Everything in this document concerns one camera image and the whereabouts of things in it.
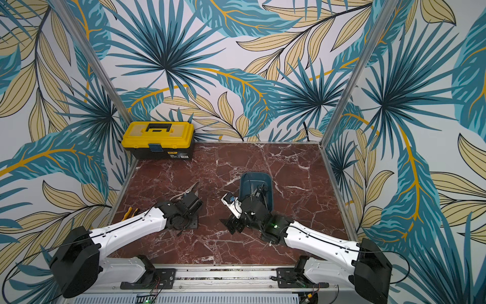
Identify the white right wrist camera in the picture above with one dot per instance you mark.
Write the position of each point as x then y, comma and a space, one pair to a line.
233, 204

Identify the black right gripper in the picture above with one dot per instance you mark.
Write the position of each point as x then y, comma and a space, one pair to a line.
247, 207

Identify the cream green kitchen shears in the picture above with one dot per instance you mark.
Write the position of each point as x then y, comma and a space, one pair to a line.
188, 190

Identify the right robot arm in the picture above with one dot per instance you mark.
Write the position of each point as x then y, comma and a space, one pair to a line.
362, 266

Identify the yellow black toolbox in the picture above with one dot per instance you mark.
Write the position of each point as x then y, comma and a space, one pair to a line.
160, 140

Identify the yellow black pliers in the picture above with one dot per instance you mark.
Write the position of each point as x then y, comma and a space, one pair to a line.
130, 213

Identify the left aluminium corner post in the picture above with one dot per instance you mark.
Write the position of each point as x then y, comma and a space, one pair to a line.
68, 18

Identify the right aluminium corner post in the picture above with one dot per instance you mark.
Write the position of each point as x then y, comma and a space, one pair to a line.
377, 30

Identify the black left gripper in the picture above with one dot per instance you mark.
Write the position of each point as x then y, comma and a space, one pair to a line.
194, 225

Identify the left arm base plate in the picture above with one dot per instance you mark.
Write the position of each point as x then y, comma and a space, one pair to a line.
157, 278

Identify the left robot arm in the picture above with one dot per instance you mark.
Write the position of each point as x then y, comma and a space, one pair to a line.
83, 260

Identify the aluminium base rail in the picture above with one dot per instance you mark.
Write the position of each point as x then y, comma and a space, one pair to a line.
220, 284

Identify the teal plastic storage box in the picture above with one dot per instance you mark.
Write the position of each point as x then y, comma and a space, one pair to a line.
252, 183

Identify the aluminium corner post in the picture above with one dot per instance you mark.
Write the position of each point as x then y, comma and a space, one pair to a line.
68, 18
377, 30

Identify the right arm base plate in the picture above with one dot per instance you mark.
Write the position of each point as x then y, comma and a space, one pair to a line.
288, 277

